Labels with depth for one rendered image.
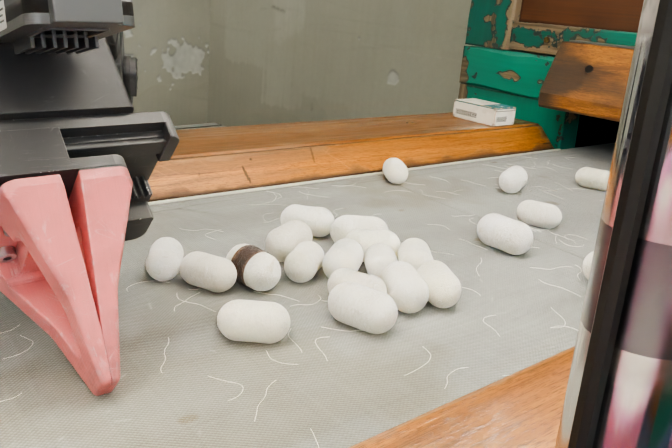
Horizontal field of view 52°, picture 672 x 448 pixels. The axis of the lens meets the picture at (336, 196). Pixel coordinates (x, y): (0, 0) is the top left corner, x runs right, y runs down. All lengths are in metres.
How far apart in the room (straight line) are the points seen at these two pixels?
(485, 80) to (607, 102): 0.20
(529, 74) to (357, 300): 0.56
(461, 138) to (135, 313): 0.45
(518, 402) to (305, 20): 2.15
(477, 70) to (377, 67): 1.24
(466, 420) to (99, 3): 0.18
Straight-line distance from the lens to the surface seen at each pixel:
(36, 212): 0.26
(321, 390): 0.28
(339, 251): 0.36
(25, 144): 0.27
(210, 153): 0.53
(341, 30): 2.22
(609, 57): 0.74
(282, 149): 0.57
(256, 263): 0.35
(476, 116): 0.77
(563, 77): 0.75
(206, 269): 0.35
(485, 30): 0.88
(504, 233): 0.44
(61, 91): 0.29
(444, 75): 1.95
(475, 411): 0.23
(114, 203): 0.27
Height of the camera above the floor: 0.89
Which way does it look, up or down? 16 degrees down
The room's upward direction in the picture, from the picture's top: 5 degrees clockwise
